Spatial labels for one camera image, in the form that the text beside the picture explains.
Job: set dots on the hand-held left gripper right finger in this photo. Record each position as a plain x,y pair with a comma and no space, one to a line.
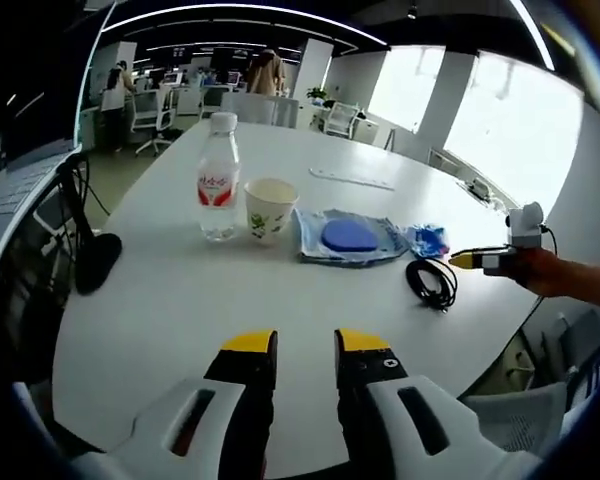
390,435

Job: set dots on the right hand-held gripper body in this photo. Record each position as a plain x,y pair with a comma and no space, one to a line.
526,227

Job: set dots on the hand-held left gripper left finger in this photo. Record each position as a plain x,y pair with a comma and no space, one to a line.
165,440

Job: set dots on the small blue pink packet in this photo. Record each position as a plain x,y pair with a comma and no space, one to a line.
427,241

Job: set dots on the clear plastic bag blue print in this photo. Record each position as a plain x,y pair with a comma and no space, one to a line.
392,235

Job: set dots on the blue round pad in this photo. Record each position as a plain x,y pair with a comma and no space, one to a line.
350,236

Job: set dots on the white paper cup green print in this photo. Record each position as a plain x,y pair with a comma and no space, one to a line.
270,215

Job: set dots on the clear water bottle red label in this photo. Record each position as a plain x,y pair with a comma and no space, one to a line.
219,190

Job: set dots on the person's right hand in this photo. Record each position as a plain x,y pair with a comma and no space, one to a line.
545,275

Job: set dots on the white power adapter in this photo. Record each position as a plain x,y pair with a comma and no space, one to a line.
479,187

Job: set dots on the white table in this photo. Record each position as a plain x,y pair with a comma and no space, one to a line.
180,310

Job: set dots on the white flat strip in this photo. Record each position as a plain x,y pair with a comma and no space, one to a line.
352,179

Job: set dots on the black desk stand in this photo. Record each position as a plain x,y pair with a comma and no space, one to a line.
97,265

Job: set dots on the white office chair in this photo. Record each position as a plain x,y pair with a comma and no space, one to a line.
152,110
341,117

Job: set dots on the green potted plant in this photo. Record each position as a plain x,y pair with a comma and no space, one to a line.
317,94

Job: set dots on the white mesh chair row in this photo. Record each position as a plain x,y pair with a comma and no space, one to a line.
260,110

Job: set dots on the white laptop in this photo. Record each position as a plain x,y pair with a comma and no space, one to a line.
20,180

